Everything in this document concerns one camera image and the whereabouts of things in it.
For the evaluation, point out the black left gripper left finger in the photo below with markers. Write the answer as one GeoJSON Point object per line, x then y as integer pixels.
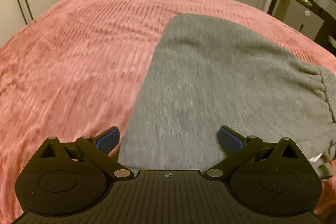
{"type": "Point", "coordinates": [96, 150]}

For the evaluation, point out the pink ribbed bed blanket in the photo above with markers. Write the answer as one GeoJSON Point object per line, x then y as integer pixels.
{"type": "Point", "coordinates": [76, 69]}

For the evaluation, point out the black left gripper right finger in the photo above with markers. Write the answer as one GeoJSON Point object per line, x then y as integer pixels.
{"type": "Point", "coordinates": [240, 149]}

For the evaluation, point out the grey cabinet with drawers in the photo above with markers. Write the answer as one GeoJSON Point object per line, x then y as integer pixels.
{"type": "Point", "coordinates": [313, 18]}

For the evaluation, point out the grey sweatpants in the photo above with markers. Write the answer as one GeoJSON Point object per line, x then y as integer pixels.
{"type": "Point", "coordinates": [207, 72]}

